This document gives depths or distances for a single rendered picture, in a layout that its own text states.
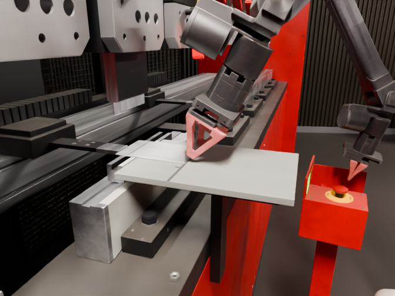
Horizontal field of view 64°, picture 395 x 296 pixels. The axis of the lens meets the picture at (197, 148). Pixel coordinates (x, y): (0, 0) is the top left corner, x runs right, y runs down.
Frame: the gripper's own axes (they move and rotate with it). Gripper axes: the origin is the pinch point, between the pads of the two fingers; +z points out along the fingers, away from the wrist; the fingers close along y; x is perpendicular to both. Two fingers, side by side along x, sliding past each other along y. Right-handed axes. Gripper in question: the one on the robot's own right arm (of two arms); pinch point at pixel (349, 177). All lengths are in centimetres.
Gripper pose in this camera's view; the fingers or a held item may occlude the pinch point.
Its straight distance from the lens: 104.5
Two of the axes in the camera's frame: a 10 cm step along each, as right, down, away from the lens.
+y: -8.9, -3.6, 2.9
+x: -4.1, 3.2, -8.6
